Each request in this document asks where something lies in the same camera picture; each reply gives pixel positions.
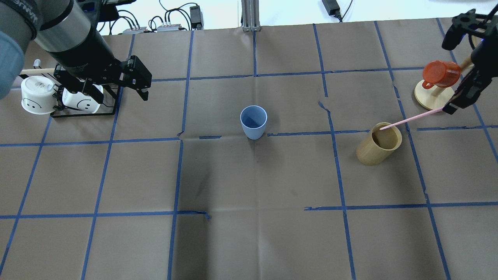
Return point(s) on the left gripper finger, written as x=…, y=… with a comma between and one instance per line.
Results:
x=143, y=93
x=94, y=92

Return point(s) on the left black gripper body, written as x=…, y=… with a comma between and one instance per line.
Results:
x=86, y=54

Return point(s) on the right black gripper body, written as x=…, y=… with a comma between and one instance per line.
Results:
x=473, y=85

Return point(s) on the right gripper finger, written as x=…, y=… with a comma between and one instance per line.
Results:
x=450, y=108

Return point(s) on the pink chopstick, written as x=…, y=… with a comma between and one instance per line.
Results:
x=430, y=112

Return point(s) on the blue plastic cup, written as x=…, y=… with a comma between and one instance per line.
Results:
x=253, y=120

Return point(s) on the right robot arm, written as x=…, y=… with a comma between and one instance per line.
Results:
x=484, y=56

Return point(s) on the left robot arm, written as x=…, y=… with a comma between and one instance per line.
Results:
x=62, y=29

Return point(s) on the wooden cup stand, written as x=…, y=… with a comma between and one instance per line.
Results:
x=437, y=97

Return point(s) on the red plastic cup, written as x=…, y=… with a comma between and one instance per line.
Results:
x=441, y=74

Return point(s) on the white smiley mug right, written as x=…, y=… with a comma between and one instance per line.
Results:
x=80, y=101

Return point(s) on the white smiley mug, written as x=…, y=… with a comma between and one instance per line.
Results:
x=37, y=95
x=80, y=101

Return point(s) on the grey usb hub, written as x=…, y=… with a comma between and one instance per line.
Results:
x=169, y=28
x=135, y=30

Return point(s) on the white smiley mug left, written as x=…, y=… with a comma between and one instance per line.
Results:
x=37, y=95

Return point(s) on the bamboo cylinder holder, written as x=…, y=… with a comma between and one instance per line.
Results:
x=380, y=143

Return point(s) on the black power adapter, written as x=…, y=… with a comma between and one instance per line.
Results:
x=197, y=21

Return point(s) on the black power brick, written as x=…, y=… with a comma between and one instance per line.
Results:
x=332, y=8

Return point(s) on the black wire mug rack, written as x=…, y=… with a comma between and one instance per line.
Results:
x=106, y=108

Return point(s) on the wooden rack handle rod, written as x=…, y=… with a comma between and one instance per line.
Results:
x=37, y=71

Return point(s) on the aluminium frame post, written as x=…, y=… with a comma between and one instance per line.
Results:
x=250, y=16

